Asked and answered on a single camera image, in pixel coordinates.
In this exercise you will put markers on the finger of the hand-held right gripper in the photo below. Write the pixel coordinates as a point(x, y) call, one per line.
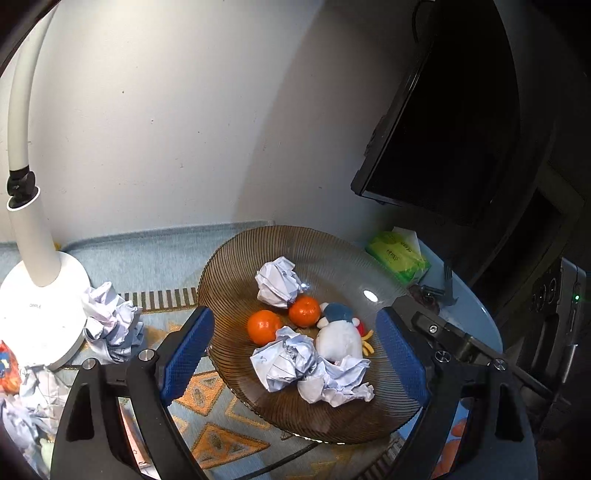
point(461, 344)

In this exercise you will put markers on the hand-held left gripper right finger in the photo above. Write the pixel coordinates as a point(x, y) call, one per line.
point(401, 355)

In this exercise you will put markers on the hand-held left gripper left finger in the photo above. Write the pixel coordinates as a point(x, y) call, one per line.
point(189, 350)

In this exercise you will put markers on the white plush toy blue hat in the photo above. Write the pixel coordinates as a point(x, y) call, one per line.
point(337, 341)

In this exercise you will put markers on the orange tangerine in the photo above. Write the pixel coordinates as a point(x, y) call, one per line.
point(264, 326)
point(304, 311)

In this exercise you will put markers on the brown ribbed glass plate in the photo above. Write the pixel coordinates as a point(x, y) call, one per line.
point(332, 272)

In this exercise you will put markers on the black metal clip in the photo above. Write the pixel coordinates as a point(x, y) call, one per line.
point(450, 290)

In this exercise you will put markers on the crumpled white paper ball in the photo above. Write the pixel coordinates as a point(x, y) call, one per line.
point(277, 284)
point(341, 383)
point(111, 318)
point(281, 364)

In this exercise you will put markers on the blue patterned table mat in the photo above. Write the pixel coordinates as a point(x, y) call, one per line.
point(217, 443)

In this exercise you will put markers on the green tissue pack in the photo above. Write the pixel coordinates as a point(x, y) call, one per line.
point(397, 254)

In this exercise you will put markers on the white desk lamp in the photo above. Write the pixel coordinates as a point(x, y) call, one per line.
point(41, 318)

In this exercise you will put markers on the crumpled white paper pile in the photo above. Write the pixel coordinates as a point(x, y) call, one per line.
point(27, 406)

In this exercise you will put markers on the red snack packet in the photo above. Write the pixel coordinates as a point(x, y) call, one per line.
point(8, 369)

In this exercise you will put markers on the black monitor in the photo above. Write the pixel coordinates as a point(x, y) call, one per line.
point(438, 138)

